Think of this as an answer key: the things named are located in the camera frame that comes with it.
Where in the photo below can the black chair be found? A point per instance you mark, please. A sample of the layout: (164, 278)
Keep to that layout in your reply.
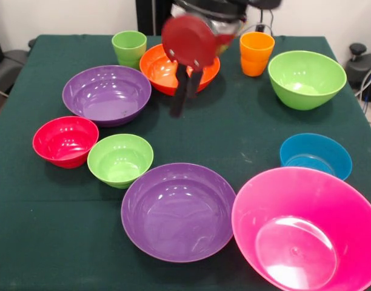
(9, 66)

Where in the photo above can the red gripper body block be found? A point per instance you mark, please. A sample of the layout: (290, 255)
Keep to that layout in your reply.
(188, 42)

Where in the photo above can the blue plastic bowl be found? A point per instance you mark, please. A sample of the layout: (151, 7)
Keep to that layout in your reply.
(312, 151)

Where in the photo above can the purple plastic bowl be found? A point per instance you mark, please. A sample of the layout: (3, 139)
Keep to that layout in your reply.
(176, 215)
(106, 100)

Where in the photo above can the small green plastic bowl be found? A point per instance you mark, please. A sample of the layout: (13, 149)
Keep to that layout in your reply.
(118, 163)

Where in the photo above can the black cabinet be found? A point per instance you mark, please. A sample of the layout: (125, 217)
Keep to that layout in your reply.
(155, 15)

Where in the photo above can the pink plastic bowl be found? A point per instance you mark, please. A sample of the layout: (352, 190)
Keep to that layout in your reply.
(294, 227)

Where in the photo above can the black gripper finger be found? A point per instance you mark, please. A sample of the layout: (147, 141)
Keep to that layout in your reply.
(194, 86)
(179, 97)

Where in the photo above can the dark green tablecloth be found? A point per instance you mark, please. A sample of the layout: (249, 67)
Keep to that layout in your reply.
(52, 227)

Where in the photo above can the large green plastic bowl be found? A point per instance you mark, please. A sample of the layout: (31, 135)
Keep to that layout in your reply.
(306, 78)

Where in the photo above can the green plastic cup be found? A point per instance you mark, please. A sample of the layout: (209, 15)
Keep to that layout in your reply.
(129, 51)

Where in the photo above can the orange plastic bowl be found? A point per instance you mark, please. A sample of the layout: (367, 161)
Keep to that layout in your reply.
(155, 72)

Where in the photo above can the red plastic bowl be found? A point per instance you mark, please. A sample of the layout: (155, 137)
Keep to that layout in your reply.
(64, 142)

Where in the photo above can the orange plastic cup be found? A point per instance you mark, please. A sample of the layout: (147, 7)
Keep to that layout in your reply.
(255, 57)

